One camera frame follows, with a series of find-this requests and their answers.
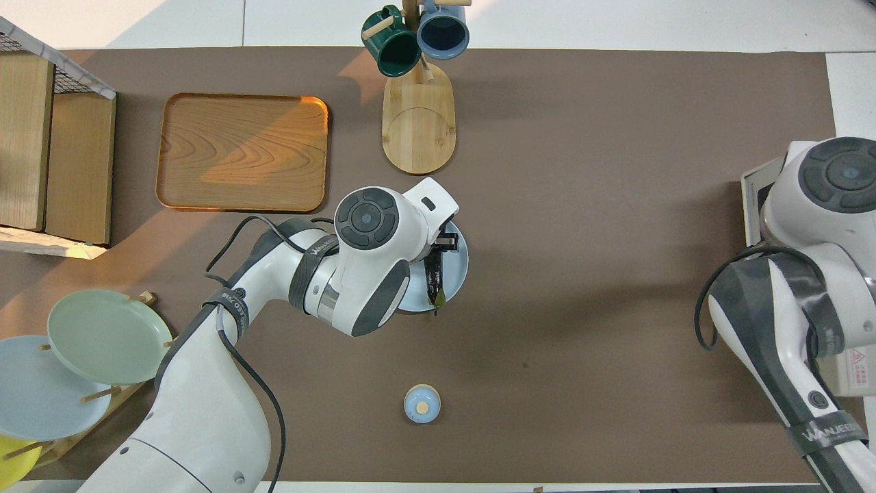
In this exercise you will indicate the small blue call bell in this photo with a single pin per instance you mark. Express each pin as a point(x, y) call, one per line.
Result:
point(421, 404)

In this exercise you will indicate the wooden plate rack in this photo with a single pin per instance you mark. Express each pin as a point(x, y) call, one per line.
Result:
point(144, 298)

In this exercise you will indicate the dark purple eggplant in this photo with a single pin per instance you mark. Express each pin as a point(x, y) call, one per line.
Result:
point(436, 291)

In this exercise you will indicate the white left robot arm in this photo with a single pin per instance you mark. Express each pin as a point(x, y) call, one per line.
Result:
point(205, 411)

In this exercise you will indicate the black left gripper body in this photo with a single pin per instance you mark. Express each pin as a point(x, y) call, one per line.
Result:
point(448, 242)

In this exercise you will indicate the blue mug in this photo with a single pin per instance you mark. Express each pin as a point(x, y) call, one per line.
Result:
point(443, 31)

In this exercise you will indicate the brown table mat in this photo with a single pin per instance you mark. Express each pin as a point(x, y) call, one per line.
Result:
point(582, 205)

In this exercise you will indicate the wooden two-step shelf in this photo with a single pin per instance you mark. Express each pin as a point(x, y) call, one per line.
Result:
point(24, 137)

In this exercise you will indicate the wooden mug tree stand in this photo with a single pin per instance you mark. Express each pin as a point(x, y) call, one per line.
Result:
point(417, 130)

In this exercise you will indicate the dark green mug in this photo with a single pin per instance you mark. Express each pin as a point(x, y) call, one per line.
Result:
point(393, 48)

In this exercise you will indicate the pale blue racked plate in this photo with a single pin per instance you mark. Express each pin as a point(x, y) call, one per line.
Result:
point(41, 397)

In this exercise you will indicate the light blue plate with eggplant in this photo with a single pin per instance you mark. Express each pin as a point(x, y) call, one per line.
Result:
point(455, 274)

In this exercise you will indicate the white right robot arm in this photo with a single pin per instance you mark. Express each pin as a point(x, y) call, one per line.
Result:
point(787, 322)

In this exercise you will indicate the pale green plate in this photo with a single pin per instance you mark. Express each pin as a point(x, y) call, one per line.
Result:
point(109, 335)

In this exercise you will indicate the yellow plate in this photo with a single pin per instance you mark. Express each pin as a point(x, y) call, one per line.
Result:
point(14, 462)

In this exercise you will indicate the wooden serving tray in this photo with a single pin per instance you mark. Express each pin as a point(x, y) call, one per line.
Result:
point(243, 154)

